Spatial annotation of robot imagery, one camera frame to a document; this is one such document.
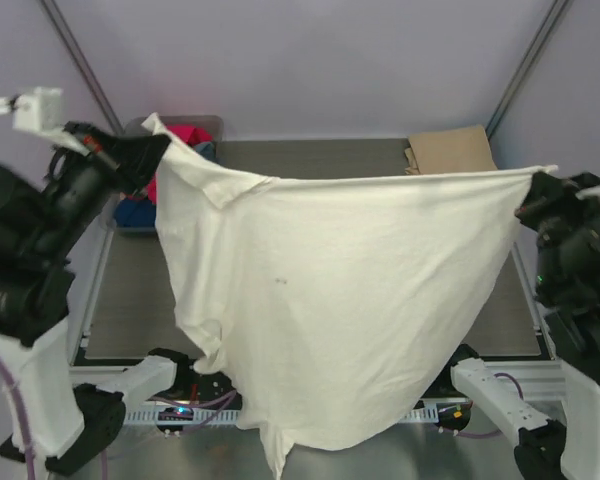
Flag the clear plastic bin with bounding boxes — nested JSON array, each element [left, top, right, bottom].
[[98, 114, 224, 234]]

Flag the white t shirt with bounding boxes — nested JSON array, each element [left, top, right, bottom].
[[140, 111, 560, 480]]

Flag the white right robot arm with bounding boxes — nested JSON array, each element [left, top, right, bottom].
[[446, 172, 600, 479]]

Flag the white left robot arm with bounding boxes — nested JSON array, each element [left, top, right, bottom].
[[0, 122, 189, 478]]

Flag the dark blue t shirt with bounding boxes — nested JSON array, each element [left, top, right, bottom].
[[113, 199, 156, 229]]

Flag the red t shirt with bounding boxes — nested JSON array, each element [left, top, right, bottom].
[[144, 123, 214, 201]]

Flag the grey blue t shirt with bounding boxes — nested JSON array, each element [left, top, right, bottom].
[[194, 142, 217, 163]]

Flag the folded beige t shirt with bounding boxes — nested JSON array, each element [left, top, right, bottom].
[[405, 125, 497, 175]]

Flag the right round black base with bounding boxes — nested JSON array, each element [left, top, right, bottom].
[[436, 402, 473, 432]]

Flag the round black base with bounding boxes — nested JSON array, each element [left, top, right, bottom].
[[156, 406, 194, 436], [436, 402, 473, 432]]

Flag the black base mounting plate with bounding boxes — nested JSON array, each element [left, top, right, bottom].
[[157, 370, 461, 402]]

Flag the left round black base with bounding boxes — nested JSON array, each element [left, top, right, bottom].
[[156, 406, 194, 436]]

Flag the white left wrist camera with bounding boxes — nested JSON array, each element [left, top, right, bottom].
[[0, 87, 88, 155]]

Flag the right aluminium frame post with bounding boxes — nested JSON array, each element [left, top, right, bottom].
[[485, 0, 573, 139]]

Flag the aluminium frame post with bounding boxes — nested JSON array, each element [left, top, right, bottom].
[[485, 0, 573, 139], [36, 0, 124, 134]]

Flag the left aluminium frame post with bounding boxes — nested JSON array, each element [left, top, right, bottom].
[[36, 0, 124, 134]]

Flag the slotted cable duct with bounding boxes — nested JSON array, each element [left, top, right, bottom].
[[124, 405, 439, 426]]

